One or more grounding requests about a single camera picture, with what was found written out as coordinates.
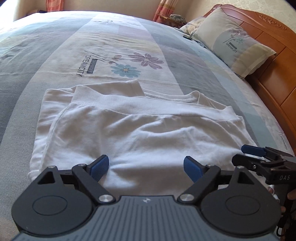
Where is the white long-sleeve shirt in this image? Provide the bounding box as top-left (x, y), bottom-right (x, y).
top-left (28, 80), bottom-right (254, 196)

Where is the person's right hand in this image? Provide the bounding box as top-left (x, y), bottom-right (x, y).
top-left (267, 185), bottom-right (295, 215)

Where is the wooden headboard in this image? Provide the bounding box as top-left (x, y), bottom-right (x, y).
top-left (211, 4), bottom-right (295, 150)

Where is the large printed pillow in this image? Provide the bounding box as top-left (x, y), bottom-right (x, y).
top-left (192, 7), bottom-right (276, 78)

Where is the pastel patchwork bed sheet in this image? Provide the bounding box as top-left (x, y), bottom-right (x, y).
top-left (1, 11), bottom-right (292, 240)

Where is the small floral pillow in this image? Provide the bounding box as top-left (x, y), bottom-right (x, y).
top-left (179, 16), bottom-right (206, 35)

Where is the crumpled cloth on table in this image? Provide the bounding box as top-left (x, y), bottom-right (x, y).
top-left (170, 14), bottom-right (187, 25)

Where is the wooden bedside table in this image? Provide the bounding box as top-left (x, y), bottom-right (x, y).
top-left (158, 15), bottom-right (186, 28)

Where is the orange curtain right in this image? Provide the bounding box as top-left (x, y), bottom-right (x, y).
top-left (153, 0), bottom-right (175, 23)

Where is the orange curtain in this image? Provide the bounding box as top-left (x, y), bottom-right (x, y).
top-left (46, 0), bottom-right (64, 12)
top-left (153, 0), bottom-right (175, 23)

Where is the orange curtain left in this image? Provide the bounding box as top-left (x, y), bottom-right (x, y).
top-left (46, 0), bottom-right (64, 12)

